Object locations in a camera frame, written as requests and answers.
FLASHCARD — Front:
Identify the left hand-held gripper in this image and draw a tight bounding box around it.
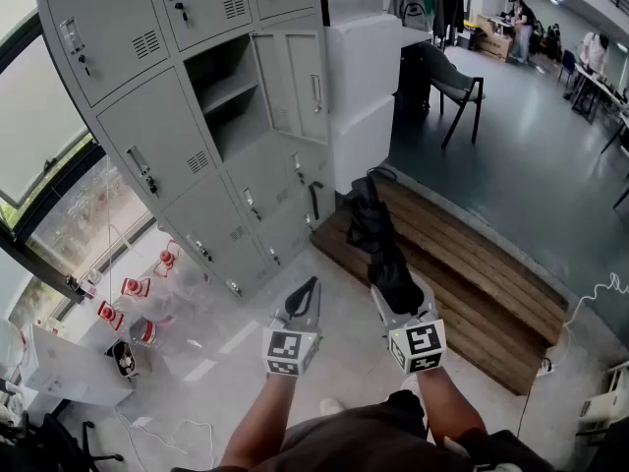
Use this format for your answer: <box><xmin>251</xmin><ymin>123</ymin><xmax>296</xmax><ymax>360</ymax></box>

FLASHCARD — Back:
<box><xmin>262</xmin><ymin>276</ymin><xmax>324</xmax><ymax>379</ymax></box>

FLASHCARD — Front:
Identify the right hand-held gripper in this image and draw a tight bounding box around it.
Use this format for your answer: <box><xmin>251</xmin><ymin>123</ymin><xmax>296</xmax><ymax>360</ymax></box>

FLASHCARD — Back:
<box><xmin>371</xmin><ymin>271</ymin><xmax>447</xmax><ymax>376</ymax></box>

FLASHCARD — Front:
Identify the black umbrella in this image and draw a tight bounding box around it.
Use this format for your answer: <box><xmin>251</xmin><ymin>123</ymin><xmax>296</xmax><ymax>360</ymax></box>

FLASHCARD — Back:
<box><xmin>343</xmin><ymin>164</ymin><xmax>427</xmax><ymax>317</ymax></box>

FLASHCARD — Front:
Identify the grey metal locker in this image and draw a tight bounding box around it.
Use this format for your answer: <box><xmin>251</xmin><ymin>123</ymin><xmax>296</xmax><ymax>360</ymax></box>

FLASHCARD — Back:
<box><xmin>33</xmin><ymin>0</ymin><xmax>338</xmax><ymax>302</ymax></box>

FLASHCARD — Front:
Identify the person's left forearm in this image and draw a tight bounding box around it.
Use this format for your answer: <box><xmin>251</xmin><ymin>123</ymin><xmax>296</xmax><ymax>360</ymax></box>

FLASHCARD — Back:
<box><xmin>218</xmin><ymin>374</ymin><xmax>299</xmax><ymax>469</ymax></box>

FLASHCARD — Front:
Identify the person's right forearm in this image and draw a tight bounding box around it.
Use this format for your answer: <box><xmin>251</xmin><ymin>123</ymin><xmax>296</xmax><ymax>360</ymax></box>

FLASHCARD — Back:
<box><xmin>417</xmin><ymin>364</ymin><xmax>487</xmax><ymax>446</ymax></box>

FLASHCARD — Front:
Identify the wooden plank platform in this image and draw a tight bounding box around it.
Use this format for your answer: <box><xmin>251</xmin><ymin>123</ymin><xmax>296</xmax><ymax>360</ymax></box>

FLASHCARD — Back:
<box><xmin>310</xmin><ymin>174</ymin><xmax>571</xmax><ymax>396</ymax></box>

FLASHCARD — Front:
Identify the person's shirt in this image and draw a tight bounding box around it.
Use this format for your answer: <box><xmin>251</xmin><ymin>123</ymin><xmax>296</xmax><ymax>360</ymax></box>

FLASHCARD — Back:
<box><xmin>171</xmin><ymin>388</ymin><xmax>473</xmax><ymax>472</ymax></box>

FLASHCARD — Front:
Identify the small grey trash bin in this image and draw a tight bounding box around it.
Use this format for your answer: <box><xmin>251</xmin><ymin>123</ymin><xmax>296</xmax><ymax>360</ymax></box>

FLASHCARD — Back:
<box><xmin>105</xmin><ymin>339</ymin><xmax>142</xmax><ymax>379</ymax></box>

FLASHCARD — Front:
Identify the white cardboard box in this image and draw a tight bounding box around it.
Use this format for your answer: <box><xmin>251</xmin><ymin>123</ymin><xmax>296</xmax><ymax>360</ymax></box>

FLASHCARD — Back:
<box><xmin>19</xmin><ymin>322</ymin><xmax>134</xmax><ymax>407</ymax></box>

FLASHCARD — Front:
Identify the black office chair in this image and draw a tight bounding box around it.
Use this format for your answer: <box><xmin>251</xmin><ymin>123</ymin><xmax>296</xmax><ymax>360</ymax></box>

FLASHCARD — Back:
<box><xmin>0</xmin><ymin>413</ymin><xmax>124</xmax><ymax>472</ymax></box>

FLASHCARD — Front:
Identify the brown cardboard box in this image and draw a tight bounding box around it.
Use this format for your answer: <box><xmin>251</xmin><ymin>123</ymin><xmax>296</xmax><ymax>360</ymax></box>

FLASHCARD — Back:
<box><xmin>476</xmin><ymin>13</ymin><xmax>515</xmax><ymax>61</ymax></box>

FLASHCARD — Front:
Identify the blue chair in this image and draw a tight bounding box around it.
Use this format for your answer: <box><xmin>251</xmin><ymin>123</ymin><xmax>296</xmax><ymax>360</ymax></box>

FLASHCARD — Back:
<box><xmin>557</xmin><ymin>49</ymin><xmax>577</xmax><ymax>86</ymax></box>

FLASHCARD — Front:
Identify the white table with black legs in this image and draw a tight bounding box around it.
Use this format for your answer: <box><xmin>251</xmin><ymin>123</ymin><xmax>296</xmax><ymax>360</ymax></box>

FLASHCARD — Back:
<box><xmin>572</xmin><ymin>61</ymin><xmax>629</xmax><ymax>127</ymax></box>

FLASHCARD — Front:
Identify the grey backpack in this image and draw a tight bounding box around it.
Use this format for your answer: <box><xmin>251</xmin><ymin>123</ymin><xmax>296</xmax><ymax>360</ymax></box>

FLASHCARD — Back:
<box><xmin>390</xmin><ymin>0</ymin><xmax>433</xmax><ymax>31</ymax></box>

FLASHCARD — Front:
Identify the black jacket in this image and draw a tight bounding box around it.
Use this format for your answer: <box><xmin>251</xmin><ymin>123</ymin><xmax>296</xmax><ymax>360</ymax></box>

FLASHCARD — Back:
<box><xmin>434</xmin><ymin>0</ymin><xmax>466</xmax><ymax>48</ymax></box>

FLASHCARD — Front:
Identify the black framed window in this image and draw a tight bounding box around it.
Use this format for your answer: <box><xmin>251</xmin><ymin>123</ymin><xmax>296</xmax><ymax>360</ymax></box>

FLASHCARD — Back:
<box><xmin>0</xmin><ymin>0</ymin><xmax>158</xmax><ymax>314</ymax></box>

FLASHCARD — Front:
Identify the white floor cable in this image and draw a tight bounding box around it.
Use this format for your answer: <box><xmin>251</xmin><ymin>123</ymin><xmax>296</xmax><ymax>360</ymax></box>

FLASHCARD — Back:
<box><xmin>112</xmin><ymin>405</ymin><xmax>216</xmax><ymax>457</ymax></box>

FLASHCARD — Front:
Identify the white coiled cable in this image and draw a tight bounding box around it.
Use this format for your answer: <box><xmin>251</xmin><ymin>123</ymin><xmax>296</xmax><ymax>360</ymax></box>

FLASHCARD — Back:
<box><xmin>559</xmin><ymin>271</ymin><xmax>629</xmax><ymax>363</ymax></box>

